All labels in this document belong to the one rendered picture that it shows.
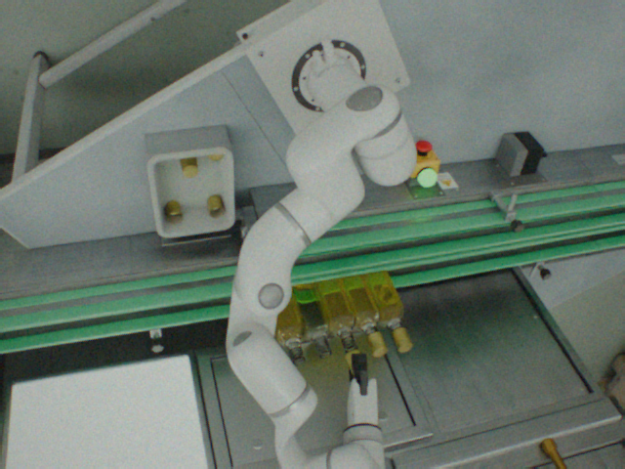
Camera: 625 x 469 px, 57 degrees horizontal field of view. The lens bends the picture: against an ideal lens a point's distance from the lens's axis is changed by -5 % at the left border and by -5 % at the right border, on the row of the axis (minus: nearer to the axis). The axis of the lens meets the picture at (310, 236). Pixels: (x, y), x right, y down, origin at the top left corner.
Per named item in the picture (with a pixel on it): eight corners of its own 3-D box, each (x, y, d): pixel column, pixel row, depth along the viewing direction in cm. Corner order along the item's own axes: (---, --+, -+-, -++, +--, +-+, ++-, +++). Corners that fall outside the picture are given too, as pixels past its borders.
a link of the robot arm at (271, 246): (271, 200, 102) (204, 253, 100) (285, 203, 89) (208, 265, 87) (320, 263, 105) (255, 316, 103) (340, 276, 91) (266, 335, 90)
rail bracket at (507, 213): (483, 197, 146) (510, 234, 137) (491, 174, 141) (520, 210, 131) (498, 195, 147) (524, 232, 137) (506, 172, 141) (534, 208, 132)
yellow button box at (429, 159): (397, 168, 149) (409, 187, 144) (402, 144, 143) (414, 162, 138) (423, 165, 150) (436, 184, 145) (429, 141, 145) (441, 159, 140)
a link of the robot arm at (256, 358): (351, 360, 96) (328, 337, 110) (275, 254, 92) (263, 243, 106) (268, 420, 94) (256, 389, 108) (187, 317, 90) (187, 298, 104)
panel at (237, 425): (10, 387, 131) (-5, 539, 108) (6, 380, 129) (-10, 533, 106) (380, 322, 152) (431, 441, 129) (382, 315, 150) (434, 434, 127)
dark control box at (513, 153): (493, 157, 155) (509, 177, 149) (501, 132, 149) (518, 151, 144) (520, 154, 157) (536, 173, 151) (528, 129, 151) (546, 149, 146)
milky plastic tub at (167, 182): (154, 214, 138) (158, 239, 132) (143, 134, 122) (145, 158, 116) (229, 204, 142) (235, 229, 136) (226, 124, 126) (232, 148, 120)
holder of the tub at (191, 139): (158, 229, 142) (161, 252, 136) (144, 133, 123) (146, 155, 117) (229, 219, 146) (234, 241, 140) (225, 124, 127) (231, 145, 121)
